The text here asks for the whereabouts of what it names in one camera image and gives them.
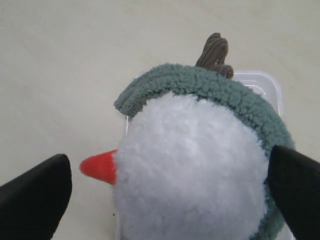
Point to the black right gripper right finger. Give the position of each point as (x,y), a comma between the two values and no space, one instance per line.
(294,183)

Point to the white rectangular plastic tray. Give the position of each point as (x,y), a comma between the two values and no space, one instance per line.
(261,83)

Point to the white plush snowman toy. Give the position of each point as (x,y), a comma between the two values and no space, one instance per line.
(190,165)

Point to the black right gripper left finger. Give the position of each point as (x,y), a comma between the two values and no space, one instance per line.
(32,204)

